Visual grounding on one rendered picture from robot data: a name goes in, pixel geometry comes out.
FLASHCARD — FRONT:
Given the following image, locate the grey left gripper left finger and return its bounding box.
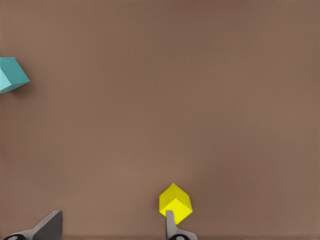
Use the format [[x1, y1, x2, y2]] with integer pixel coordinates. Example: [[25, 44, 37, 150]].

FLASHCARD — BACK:
[[0, 209, 63, 240]]

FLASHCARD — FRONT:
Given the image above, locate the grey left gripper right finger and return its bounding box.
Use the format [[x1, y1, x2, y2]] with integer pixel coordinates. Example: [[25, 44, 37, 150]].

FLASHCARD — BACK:
[[165, 209, 198, 240]]

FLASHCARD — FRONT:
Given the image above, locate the teal blue cube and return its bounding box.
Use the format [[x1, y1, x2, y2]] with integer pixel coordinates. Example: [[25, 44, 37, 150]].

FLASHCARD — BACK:
[[0, 57, 31, 95]]

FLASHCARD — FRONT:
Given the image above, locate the yellow cube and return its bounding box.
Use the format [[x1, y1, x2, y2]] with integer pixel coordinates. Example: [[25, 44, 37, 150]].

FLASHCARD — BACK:
[[158, 182, 193, 225]]

